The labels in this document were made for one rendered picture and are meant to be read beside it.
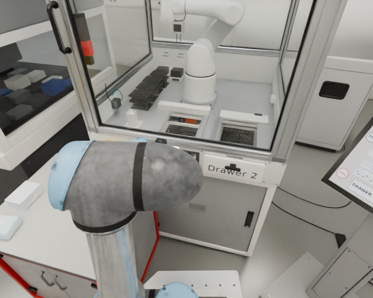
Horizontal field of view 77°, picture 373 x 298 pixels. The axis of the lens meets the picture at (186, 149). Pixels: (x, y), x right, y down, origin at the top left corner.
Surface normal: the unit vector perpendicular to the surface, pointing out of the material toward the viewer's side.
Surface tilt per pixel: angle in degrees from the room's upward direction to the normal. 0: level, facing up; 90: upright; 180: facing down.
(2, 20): 90
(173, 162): 40
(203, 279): 0
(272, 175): 90
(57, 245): 0
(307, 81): 90
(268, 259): 0
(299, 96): 90
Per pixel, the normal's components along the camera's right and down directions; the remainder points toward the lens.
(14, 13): 0.97, 0.16
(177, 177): 0.66, -0.06
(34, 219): 0.00, -0.77
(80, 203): -0.09, 0.56
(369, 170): -0.63, -0.23
